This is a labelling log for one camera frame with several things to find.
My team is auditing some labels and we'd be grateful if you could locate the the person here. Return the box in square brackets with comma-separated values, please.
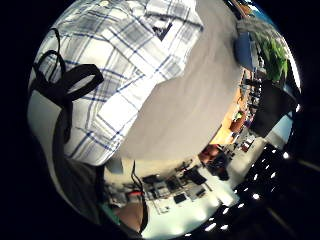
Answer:
[98, 199, 150, 240]

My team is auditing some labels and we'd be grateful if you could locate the green leafy plant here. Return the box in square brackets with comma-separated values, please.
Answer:
[258, 32, 290, 83]

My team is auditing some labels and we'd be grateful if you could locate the thin black cable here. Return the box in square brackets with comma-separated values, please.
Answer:
[130, 160, 150, 234]

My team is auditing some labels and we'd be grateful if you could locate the black panel screen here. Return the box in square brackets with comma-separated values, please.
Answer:
[249, 79, 298, 138]

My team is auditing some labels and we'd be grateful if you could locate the brown plant pot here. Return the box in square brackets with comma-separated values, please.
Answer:
[229, 111, 247, 134]

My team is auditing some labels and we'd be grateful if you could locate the orange wooden table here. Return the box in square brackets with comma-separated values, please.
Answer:
[209, 87, 248, 146]

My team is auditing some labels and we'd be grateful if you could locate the blue chair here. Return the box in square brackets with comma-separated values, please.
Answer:
[233, 31, 260, 72]

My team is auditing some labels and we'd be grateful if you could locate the row of ceiling lights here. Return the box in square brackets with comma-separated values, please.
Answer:
[185, 142, 290, 238]

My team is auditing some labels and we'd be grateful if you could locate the cluttered white desk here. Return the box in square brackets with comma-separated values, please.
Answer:
[103, 156, 241, 240]

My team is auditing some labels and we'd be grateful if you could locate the white blue plaid shirt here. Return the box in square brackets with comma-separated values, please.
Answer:
[29, 0, 205, 167]

